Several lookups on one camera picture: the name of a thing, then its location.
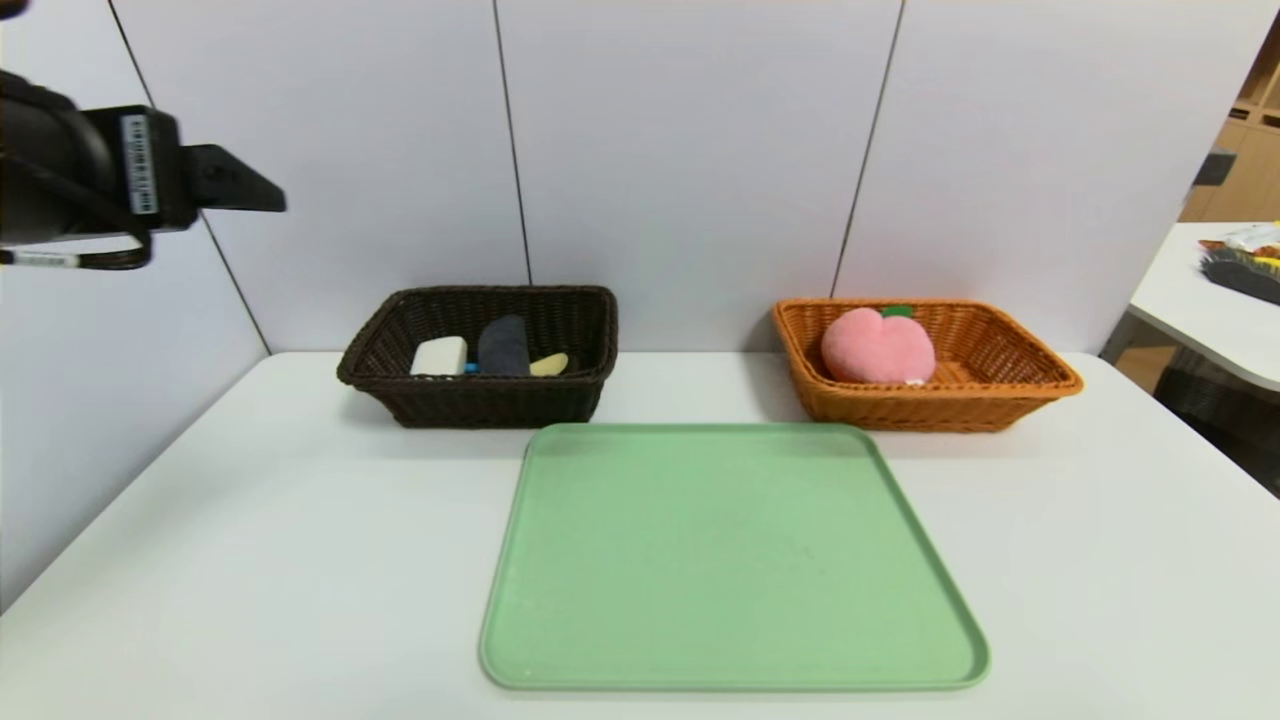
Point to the dark grey towel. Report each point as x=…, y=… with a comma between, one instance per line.
x=503, y=345

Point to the blue and yellow spoon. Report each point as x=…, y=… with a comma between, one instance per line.
x=550, y=365

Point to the black snack tray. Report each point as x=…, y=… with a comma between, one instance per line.
x=1250, y=278

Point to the orange wicker basket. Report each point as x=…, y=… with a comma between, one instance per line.
x=1000, y=390

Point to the dark brown wicker basket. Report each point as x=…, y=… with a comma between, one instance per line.
x=480, y=400

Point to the white side table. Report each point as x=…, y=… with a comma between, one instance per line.
x=1220, y=335

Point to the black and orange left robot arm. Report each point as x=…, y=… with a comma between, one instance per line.
x=40, y=170

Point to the pink plush peach toy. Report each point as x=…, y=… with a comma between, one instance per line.
x=878, y=350

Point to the light wooden shelf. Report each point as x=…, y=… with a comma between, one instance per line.
x=1250, y=170

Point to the white rectangular sponge block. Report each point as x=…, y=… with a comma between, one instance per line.
x=440, y=357

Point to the light green plastic tray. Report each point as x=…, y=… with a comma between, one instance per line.
x=730, y=560

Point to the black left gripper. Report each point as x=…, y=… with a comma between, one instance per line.
x=143, y=166

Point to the colourful snack packet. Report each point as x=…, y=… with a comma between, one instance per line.
x=1245, y=238

